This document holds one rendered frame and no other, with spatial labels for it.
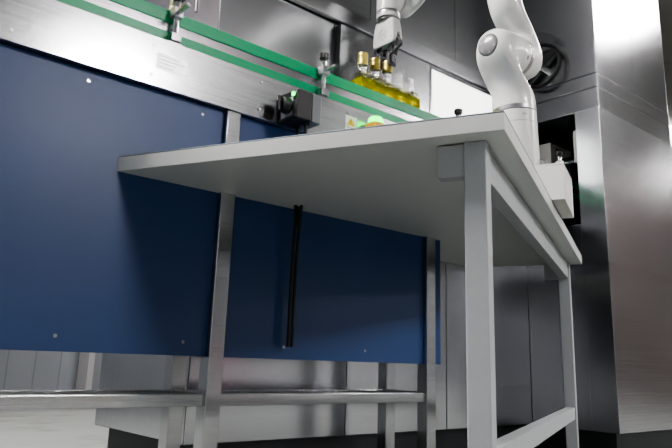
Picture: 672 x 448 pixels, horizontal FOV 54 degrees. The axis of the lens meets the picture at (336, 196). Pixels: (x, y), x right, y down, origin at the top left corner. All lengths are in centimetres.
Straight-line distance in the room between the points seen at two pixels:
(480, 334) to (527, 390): 188
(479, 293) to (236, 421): 103
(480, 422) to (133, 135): 95
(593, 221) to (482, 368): 185
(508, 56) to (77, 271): 124
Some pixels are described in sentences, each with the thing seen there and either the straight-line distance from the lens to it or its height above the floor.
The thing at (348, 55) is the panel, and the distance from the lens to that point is 241.
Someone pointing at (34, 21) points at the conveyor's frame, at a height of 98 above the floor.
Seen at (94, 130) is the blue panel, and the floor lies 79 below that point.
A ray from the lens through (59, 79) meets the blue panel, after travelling 153.
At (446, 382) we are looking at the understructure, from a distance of 260.
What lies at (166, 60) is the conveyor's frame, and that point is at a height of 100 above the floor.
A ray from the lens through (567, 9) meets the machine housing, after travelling 330.
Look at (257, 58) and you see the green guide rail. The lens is 181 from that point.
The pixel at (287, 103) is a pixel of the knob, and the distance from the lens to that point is 172.
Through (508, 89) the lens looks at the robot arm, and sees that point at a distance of 196.
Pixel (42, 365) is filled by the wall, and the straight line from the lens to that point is 460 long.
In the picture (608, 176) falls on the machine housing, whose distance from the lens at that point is 299.
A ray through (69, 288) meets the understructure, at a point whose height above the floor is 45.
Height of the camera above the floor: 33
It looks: 14 degrees up
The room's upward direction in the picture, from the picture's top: 2 degrees clockwise
